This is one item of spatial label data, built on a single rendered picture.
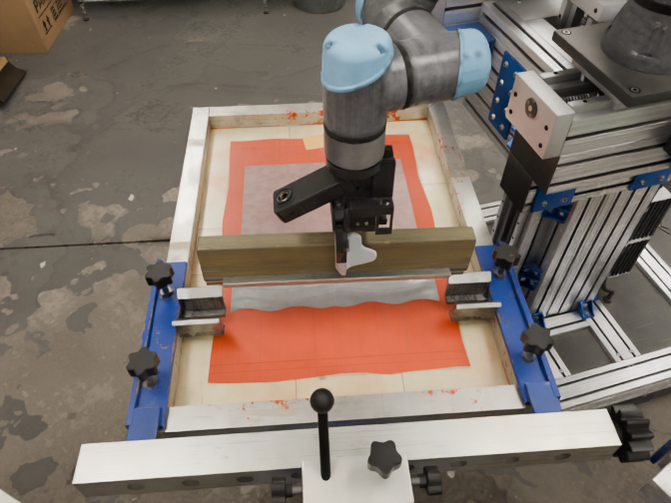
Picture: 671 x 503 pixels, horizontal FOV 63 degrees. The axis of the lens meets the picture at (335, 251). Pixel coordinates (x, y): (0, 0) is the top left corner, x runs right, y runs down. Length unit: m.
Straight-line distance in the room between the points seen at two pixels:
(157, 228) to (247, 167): 1.34
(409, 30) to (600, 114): 0.44
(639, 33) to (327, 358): 0.70
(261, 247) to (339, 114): 0.26
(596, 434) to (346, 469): 0.33
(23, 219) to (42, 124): 0.72
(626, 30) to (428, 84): 0.48
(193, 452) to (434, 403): 0.34
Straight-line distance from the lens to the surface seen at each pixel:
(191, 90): 3.35
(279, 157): 1.24
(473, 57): 0.66
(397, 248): 0.81
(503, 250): 0.93
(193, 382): 0.90
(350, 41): 0.61
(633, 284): 2.19
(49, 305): 2.40
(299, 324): 0.93
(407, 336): 0.92
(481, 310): 0.92
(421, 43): 0.65
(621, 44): 1.05
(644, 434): 0.83
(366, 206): 0.72
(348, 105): 0.62
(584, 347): 1.95
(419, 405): 0.83
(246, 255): 0.81
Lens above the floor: 1.73
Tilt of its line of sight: 48 degrees down
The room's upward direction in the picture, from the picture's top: straight up
